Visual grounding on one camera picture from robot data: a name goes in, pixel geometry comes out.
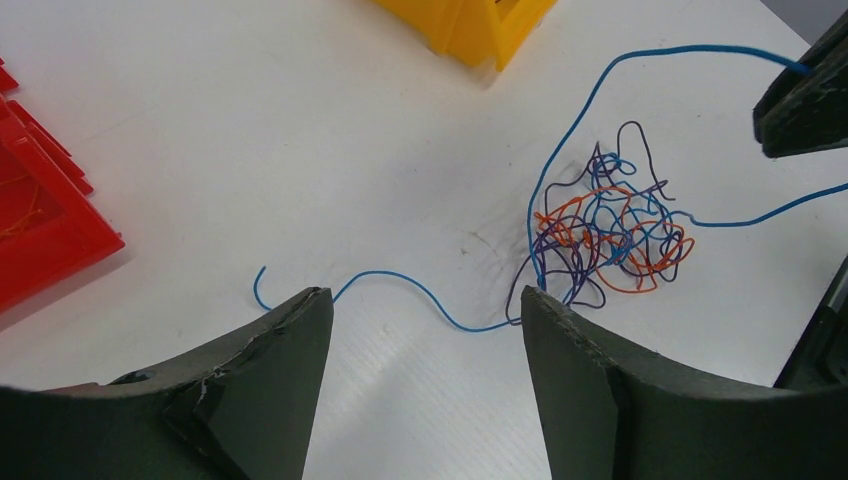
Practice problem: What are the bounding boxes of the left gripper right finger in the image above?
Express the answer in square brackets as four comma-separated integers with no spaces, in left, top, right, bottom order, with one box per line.
[521,287,847,479]

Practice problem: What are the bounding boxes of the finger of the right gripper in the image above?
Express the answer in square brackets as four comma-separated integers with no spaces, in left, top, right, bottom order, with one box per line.
[753,14,847,158]

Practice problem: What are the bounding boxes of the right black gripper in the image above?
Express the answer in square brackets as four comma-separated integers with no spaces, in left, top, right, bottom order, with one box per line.
[774,259,847,391]

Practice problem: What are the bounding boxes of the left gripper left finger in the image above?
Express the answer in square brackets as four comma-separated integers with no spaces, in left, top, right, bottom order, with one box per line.
[1,287,334,479]

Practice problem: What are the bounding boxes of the long blue wire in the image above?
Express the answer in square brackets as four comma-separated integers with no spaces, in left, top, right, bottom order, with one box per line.
[526,44,813,293]

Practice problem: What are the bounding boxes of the coloured wire bundle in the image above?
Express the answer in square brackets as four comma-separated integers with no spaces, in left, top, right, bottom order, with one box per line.
[504,120,696,326]

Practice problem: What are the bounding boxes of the red plastic bin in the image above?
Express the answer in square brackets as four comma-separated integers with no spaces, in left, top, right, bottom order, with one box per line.
[1,71,125,310]

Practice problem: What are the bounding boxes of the orange plastic bin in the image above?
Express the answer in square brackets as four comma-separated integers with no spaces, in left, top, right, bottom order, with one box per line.
[376,0,557,73]

